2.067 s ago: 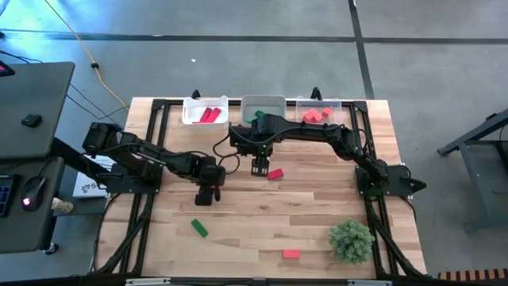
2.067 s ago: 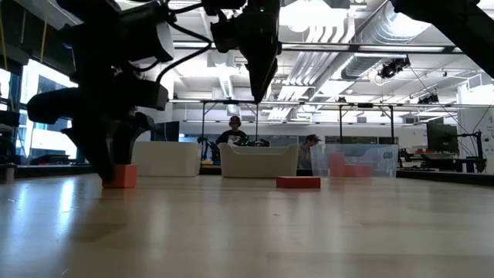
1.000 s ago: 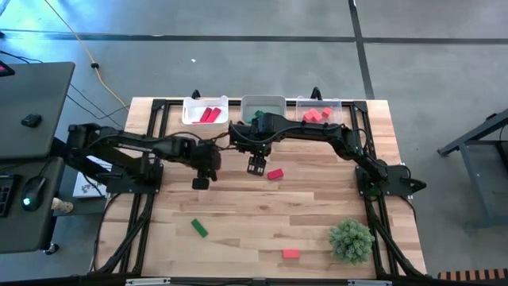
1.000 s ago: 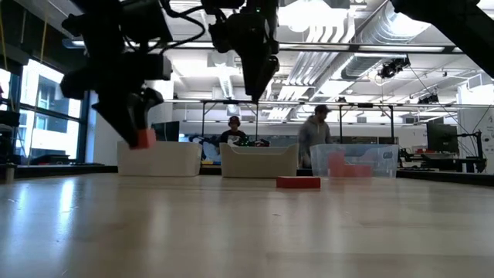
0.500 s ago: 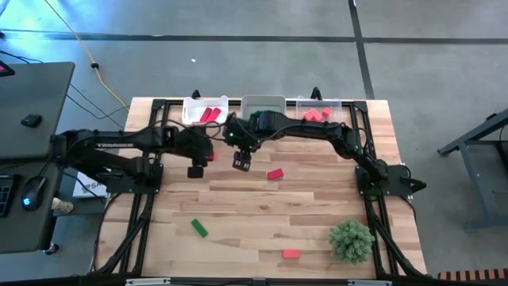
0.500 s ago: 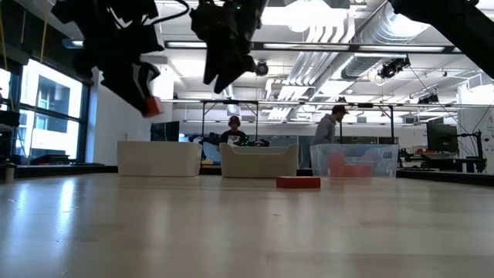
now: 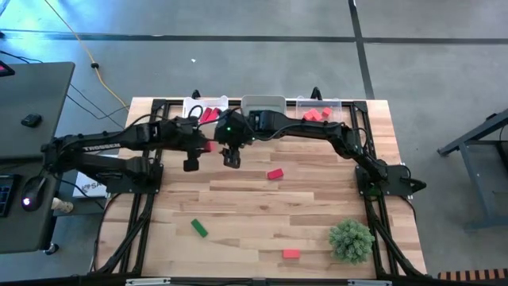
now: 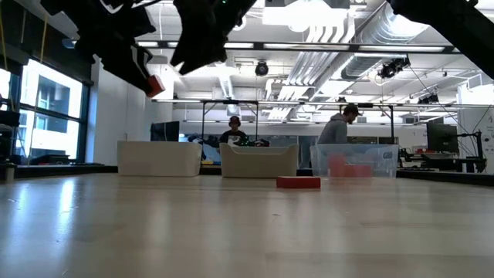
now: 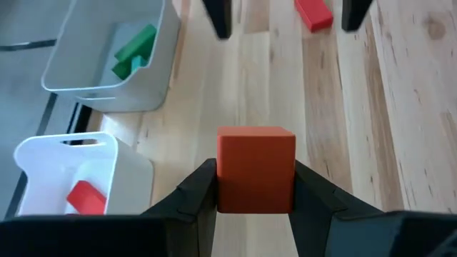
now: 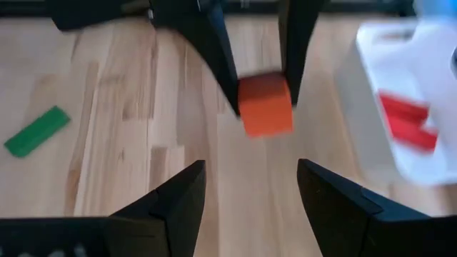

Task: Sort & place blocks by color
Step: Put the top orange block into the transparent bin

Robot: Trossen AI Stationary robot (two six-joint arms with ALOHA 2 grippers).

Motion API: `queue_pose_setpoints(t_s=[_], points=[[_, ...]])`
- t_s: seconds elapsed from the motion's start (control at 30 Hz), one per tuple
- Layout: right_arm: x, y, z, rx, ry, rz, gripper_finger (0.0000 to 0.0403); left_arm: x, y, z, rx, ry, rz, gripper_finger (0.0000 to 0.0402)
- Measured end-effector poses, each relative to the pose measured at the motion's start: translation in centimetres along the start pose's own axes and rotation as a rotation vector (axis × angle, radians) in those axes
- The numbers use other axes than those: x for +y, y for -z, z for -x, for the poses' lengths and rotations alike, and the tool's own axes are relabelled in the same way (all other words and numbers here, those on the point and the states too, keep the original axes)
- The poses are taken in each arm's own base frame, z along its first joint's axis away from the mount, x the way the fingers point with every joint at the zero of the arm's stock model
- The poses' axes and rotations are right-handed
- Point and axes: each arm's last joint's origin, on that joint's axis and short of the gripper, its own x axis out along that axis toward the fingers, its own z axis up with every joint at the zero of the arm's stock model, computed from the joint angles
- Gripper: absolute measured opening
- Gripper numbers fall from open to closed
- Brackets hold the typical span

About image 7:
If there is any dark grey side table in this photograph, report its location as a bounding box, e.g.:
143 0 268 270
437 107 508 232

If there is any black computer mouse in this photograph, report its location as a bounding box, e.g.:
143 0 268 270
20 176 48 213

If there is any white plastic bin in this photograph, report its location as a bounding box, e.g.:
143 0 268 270
181 95 230 120

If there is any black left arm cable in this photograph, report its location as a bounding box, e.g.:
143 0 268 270
118 103 207 132

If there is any artificial green plant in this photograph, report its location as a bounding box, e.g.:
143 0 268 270
328 218 375 265

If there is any black floor cable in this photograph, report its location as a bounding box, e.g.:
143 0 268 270
65 82 130 129

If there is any silver metal bracket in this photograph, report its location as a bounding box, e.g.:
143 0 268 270
347 279 393 286
125 277 171 286

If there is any clear plastic bin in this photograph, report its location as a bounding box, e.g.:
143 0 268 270
295 95 344 133

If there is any black wedge-shaped gadget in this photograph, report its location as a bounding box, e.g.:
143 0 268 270
0 59 16 79

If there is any white printed box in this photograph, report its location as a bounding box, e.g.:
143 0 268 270
72 171 109 199

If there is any black keyboard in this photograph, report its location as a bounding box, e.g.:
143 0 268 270
0 173 17 218

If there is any grey desk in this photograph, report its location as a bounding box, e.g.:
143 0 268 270
0 61 75 160
0 157 64 254

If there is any orange black striped strip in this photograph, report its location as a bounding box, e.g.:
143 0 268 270
437 269 508 281

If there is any black aluminium frame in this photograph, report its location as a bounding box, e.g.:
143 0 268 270
90 97 428 279

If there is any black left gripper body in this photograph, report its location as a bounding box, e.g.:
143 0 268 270
173 118 208 160

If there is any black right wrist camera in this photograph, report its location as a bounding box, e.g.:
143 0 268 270
222 147 242 169

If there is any black cable bundle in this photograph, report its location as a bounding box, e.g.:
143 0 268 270
364 197 422 277
91 192 156 275

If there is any beige small object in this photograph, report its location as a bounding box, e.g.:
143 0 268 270
51 197 75 214

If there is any black rectangular desk gadget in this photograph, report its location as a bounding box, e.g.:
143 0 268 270
20 114 44 129

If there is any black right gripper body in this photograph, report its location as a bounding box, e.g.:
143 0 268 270
214 109 256 148

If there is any green wooden block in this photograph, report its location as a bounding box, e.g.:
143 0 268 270
190 218 210 238

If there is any grey plastic bin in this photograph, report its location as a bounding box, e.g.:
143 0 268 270
241 94 287 116

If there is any yellow cable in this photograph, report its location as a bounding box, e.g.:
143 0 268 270
42 0 130 111

